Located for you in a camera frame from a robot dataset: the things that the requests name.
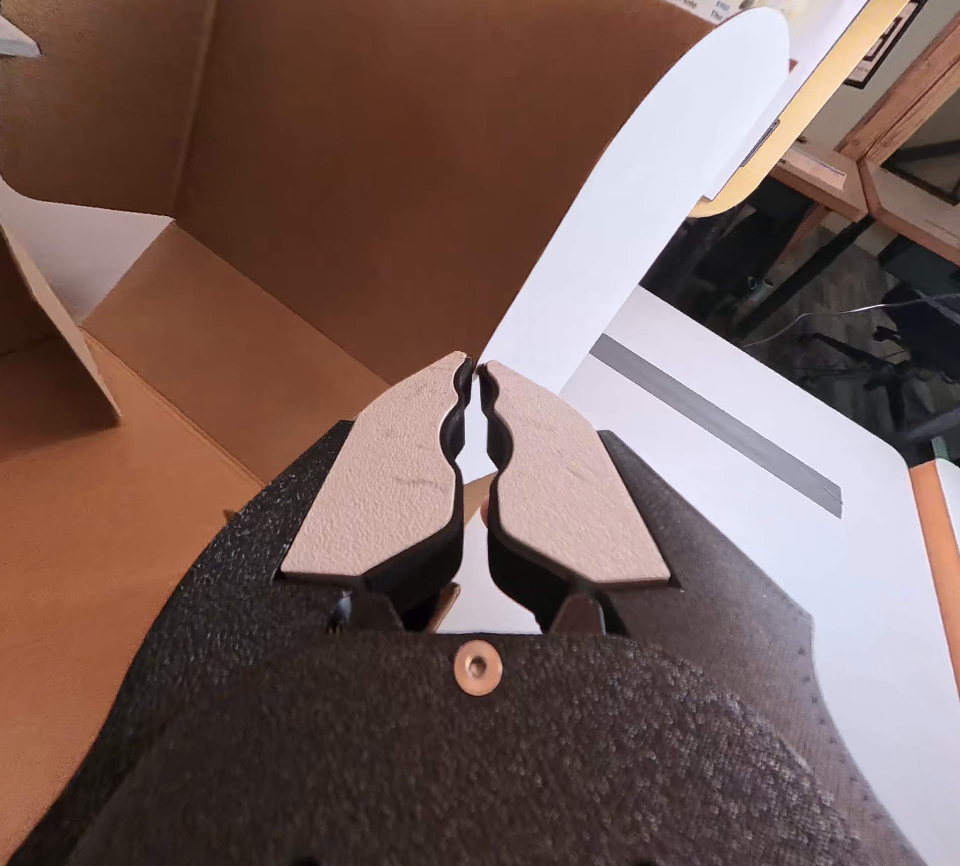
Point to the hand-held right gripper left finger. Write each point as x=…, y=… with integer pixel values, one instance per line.
x=375, y=484

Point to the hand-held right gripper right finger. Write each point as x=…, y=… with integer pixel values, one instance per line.
x=570, y=499

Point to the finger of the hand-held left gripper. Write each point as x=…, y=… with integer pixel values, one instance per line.
x=13, y=38

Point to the white cardboard box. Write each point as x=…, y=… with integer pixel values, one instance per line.
x=337, y=169

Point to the grey tape strip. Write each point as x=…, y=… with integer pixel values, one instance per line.
x=712, y=424

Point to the wooden table with paper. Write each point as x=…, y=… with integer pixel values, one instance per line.
x=821, y=176

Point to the black and white tag sign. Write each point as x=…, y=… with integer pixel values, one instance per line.
x=892, y=41

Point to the wooden post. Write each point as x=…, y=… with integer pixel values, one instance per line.
x=907, y=94

